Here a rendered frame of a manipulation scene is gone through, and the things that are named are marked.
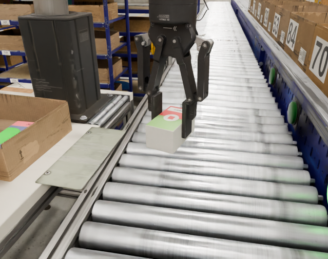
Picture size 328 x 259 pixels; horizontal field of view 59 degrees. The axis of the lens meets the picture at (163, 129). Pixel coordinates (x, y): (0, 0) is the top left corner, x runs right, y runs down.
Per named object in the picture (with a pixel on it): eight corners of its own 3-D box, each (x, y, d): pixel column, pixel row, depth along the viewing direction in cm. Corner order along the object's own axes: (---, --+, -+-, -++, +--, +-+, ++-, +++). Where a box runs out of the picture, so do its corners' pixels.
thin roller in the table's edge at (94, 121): (118, 94, 121) (87, 123, 97) (122, 94, 121) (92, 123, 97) (118, 98, 122) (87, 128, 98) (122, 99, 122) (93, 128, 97)
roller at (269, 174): (119, 164, 84) (118, 149, 82) (309, 183, 76) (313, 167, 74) (114, 174, 80) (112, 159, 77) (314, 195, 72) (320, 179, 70)
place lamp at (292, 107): (284, 117, 95) (288, 97, 91) (288, 118, 94) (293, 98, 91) (289, 127, 88) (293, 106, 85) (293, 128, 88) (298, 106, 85)
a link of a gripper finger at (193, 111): (191, 89, 50) (207, 92, 49) (190, 116, 52) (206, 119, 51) (188, 92, 49) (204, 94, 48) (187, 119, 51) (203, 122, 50)
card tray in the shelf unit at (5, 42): (-11, 49, 206) (-15, 34, 201) (15, 41, 232) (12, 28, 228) (42, 51, 200) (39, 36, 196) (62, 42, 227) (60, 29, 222)
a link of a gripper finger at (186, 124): (189, 96, 52) (192, 97, 51) (188, 131, 55) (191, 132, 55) (181, 102, 49) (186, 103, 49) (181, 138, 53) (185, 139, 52)
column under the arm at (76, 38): (19, 115, 102) (-6, 16, 87) (59, 91, 124) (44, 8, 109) (86, 123, 97) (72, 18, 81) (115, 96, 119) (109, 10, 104)
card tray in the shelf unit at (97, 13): (44, 20, 191) (41, 4, 186) (68, 15, 217) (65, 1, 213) (101, 22, 183) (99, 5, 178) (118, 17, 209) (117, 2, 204)
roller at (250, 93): (157, 94, 135) (157, 84, 133) (273, 101, 127) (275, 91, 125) (155, 98, 131) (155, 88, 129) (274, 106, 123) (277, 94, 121)
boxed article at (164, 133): (173, 131, 48) (172, 154, 51) (195, 110, 56) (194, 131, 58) (145, 124, 51) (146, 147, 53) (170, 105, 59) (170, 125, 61)
